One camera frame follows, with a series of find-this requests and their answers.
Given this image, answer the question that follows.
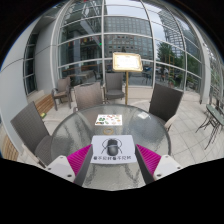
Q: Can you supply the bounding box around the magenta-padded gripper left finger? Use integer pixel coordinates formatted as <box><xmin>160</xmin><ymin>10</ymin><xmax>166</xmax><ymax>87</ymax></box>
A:
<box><xmin>44</xmin><ymin>143</ymin><xmax>95</xmax><ymax>187</ymax></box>

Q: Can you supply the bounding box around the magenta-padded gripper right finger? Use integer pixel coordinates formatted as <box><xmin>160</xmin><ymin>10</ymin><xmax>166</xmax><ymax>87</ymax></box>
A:
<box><xmin>134</xmin><ymin>143</ymin><xmax>183</xmax><ymax>186</ymax></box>

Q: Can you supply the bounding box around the black computer mouse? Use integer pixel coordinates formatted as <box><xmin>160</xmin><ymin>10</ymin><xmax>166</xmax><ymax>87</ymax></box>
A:
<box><xmin>106</xmin><ymin>139</ymin><xmax>120</xmax><ymax>157</ymax></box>

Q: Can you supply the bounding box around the white printed mouse pad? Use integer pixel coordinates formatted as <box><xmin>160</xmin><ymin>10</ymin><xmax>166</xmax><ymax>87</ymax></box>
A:
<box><xmin>90</xmin><ymin>134</ymin><xmax>138</xmax><ymax>165</ymax></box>

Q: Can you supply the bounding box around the round gold sticker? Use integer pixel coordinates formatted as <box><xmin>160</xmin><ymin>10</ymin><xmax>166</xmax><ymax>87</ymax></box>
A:
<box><xmin>102</xmin><ymin>127</ymin><xmax>115</xmax><ymax>136</ymax></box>

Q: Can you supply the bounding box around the colourful laminated menu card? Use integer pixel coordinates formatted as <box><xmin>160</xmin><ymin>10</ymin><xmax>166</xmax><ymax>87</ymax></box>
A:
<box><xmin>94</xmin><ymin>113</ymin><xmax>123</xmax><ymax>127</ymax></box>

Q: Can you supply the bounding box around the grey wicker chair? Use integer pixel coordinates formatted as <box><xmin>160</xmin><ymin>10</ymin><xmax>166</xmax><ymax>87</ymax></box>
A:
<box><xmin>72</xmin><ymin>81</ymin><xmax>105</xmax><ymax>113</ymax></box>
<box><xmin>50</xmin><ymin>76</ymin><xmax>72</xmax><ymax>112</ymax></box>
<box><xmin>9</xmin><ymin>100</ymin><xmax>54</xmax><ymax>168</ymax></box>
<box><xmin>103</xmin><ymin>72</ymin><xmax>126</xmax><ymax>103</ymax></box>

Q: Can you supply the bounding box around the dark brown wicker chair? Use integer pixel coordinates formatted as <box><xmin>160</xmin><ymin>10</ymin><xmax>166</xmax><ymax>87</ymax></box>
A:
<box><xmin>148</xmin><ymin>83</ymin><xmax>185</xmax><ymax>132</ymax></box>

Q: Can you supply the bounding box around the wooden slatted bench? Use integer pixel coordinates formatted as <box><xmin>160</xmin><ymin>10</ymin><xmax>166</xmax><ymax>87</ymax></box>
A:
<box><xmin>26</xmin><ymin>92</ymin><xmax>55</xmax><ymax>118</ymax></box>
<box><xmin>0</xmin><ymin>133</ymin><xmax>19</xmax><ymax>162</ymax></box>

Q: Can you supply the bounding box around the green metal table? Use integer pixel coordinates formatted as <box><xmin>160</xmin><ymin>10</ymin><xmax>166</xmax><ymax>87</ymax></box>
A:
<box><xmin>195</xmin><ymin>99</ymin><xmax>224</xmax><ymax>151</ymax></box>

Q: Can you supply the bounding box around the gold menu stand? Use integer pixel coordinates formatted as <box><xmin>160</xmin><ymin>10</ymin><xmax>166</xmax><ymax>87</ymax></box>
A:
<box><xmin>112</xmin><ymin>51</ymin><xmax>144</xmax><ymax>106</ymax></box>

